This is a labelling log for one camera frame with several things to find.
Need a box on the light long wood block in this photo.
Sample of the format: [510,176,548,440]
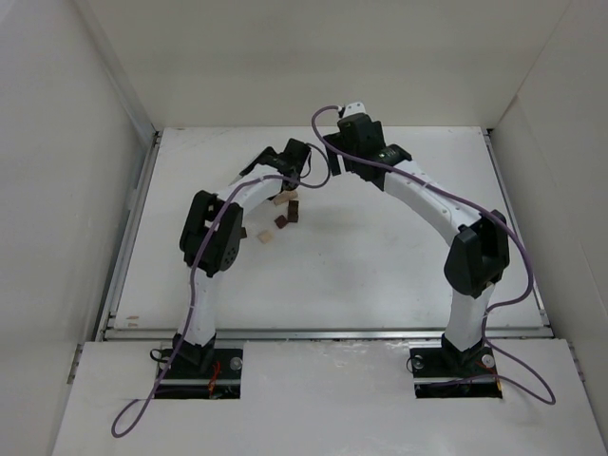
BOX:
[273,190,298,206]

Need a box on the dark brown L block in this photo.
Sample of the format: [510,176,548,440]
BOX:
[287,199,299,223]

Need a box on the light wood cylinder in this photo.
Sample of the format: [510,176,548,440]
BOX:
[256,230,274,244]

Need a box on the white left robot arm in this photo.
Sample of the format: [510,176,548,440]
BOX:
[171,139,311,374]

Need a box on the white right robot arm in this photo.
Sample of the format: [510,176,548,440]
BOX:
[323,113,510,377]

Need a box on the maroon wood cube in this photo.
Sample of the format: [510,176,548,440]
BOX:
[275,216,289,229]

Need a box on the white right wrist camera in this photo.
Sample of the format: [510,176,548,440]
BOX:
[338,102,367,119]

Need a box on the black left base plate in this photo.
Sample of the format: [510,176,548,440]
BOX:
[161,347,244,387]

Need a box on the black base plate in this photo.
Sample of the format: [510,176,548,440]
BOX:
[409,347,496,380]
[161,347,244,387]

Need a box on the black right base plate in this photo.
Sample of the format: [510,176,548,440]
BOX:
[409,347,496,380]

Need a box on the aluminium frame rail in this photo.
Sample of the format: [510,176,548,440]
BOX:
[100,326,554,341]

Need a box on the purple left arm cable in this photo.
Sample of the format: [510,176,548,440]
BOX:
[110,142,333,438]

